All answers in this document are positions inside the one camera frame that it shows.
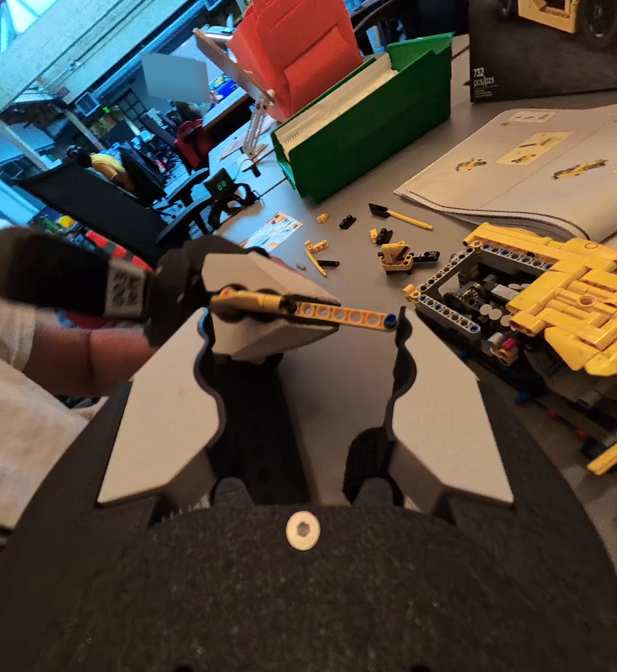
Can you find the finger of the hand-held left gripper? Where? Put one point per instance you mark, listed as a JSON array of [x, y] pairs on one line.
[[261, 338], [256, 273]]

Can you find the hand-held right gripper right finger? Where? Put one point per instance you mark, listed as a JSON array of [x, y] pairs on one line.
[[445, 420]]

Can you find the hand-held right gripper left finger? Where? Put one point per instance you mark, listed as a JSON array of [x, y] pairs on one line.
[[156, 420]]

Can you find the yellow beam assembly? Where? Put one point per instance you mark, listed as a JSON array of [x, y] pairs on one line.
[[340, 315]]

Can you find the yellow toy car model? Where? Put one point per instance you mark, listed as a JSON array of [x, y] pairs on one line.
[[576, 294]]

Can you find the person's left forearm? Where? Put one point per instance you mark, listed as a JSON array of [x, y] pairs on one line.
[[88, 362]]

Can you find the grey desk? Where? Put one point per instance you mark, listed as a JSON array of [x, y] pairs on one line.
[[340, 420]]

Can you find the black desk divider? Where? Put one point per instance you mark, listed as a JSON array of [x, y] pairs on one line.
[[88, 204]]

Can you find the colourful leaflet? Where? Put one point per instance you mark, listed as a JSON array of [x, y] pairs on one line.
[[274, 228]]

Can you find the thin yellow axle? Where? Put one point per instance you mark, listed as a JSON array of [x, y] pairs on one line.
[[316, 263]]

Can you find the black device with green lights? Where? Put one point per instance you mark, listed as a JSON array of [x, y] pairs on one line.
[[224, 189]]

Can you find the black office chair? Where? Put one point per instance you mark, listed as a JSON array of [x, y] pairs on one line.
[[182, 194]]

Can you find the small black connector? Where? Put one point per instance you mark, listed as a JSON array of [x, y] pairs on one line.
[[347, 222]]

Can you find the yellow black connector piece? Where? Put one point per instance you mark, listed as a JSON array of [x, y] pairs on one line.
[[382, 236]]

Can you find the black-tipped yellow tool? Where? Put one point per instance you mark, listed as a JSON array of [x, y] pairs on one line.
[[379, 211]]

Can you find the small yellow black assembly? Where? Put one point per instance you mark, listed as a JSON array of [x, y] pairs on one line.
[[395, 257]]

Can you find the person's white shirt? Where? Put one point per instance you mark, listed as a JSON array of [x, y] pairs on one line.
[[14, 420]]

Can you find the red office chair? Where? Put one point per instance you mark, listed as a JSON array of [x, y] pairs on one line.
[[193, 141]]

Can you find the green storage bin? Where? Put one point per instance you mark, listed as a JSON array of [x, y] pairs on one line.
[[371, 141]]

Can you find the white booklet stack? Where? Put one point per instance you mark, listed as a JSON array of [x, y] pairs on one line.
[[334, 105]]

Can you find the wooden board document stand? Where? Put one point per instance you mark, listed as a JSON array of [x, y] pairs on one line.
[[235, 68]]

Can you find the red storage bin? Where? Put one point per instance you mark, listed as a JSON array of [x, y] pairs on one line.
[[298, 52]]

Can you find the open instruction booklet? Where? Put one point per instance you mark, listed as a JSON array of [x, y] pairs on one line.
[[497, 183]]

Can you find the toy car set box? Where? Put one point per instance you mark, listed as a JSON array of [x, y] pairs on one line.
[[550, 63]]

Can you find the yellow bracket piece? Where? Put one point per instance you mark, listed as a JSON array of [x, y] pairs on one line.
[[316, 245]]

